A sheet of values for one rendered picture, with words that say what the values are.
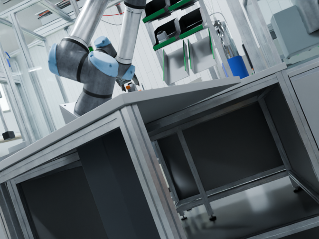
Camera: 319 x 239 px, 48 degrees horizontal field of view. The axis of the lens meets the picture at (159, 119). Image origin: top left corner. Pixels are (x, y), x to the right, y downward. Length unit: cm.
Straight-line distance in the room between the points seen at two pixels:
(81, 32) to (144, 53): 541
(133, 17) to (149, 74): 520
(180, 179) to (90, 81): 228
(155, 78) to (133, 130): 578
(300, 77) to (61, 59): 158
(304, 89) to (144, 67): 473
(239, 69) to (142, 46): 435
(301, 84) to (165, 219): 168
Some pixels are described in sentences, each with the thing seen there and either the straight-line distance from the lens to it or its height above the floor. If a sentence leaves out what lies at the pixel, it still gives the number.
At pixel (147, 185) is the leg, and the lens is 96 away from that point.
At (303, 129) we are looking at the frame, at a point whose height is 55.
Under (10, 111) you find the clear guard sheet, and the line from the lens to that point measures 346.
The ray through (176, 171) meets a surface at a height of 44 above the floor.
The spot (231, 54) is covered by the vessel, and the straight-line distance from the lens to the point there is 270.
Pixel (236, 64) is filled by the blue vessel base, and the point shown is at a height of 107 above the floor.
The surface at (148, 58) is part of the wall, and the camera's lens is 678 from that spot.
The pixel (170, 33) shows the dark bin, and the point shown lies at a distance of 219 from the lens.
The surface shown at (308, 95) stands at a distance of 244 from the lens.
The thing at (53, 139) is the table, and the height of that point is 84.
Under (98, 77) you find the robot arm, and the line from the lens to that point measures 135.
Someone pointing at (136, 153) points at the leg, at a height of 70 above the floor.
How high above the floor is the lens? 69
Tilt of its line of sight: 5 degrees up
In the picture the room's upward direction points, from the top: 21 degrees counter-clockwise
